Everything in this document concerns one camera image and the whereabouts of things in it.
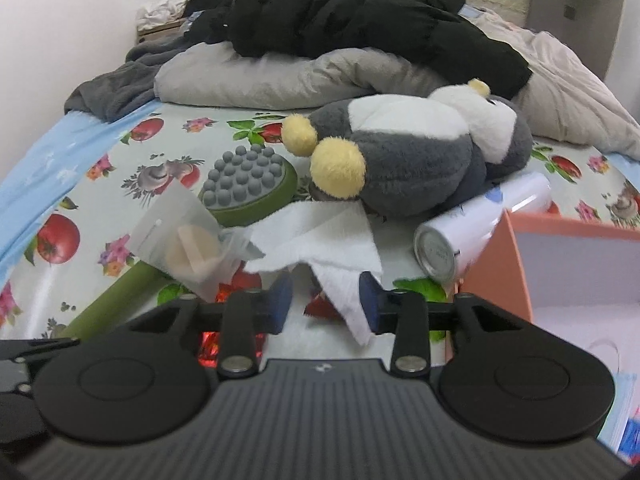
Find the green massage hammer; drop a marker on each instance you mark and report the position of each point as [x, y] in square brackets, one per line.
[243, 187]

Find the white crumpled cloth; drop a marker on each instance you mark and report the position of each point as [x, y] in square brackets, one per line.
[159, 13]

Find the blue surgical face mask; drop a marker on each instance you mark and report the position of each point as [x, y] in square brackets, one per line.
[620, 432]

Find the dark red snack packet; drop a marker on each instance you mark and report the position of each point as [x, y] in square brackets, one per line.
[319, 306]

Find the clear plastic pouch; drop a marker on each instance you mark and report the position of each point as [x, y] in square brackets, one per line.
[180, 237]

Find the dark grey blanket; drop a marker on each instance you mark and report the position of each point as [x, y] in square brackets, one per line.
[114, 95]

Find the white tissue paper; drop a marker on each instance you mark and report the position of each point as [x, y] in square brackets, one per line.
[335, 240]

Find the orange cardboard box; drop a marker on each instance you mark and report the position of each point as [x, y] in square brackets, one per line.
[541, 292]

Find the wooden nightstand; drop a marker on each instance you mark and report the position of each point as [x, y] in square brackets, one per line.
[160, 31]

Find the black jacket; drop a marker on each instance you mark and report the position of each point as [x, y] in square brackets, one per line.
[432, 33]

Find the fruit print tablecloth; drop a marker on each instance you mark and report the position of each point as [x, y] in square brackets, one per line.
[79, 251]

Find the light blue bedsheet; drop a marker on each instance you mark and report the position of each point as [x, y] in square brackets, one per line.
[49, 170]

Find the white aluminium can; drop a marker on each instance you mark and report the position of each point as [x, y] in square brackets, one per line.
[448, 244]

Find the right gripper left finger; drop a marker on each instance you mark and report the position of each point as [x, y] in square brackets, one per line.
[266, 311]

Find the grey penguin plush toy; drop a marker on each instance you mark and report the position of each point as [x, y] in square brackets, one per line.
[408, 155]

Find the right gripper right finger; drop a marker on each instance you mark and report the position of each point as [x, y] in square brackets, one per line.
[409, 317]

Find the red foil tea packet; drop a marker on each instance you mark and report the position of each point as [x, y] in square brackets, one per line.
[218, 345]

